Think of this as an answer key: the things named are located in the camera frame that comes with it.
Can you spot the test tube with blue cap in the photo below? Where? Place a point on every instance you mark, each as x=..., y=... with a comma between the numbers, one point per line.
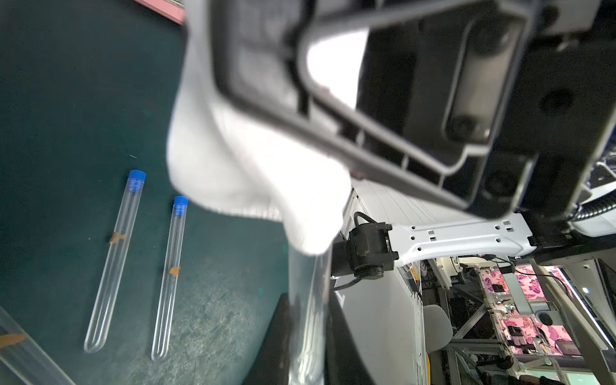
x=118, y=245

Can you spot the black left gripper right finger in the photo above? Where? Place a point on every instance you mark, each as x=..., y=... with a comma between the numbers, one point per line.
x=344, y=364

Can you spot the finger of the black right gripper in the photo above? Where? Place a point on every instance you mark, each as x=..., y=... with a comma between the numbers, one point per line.
x=297, y=65

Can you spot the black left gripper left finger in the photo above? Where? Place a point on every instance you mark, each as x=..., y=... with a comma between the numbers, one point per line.
x=272, y=362

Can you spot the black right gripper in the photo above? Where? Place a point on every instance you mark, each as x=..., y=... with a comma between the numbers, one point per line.
x=493, y=109

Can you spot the pink tray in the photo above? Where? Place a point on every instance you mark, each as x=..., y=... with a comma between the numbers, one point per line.
x=173, y=10

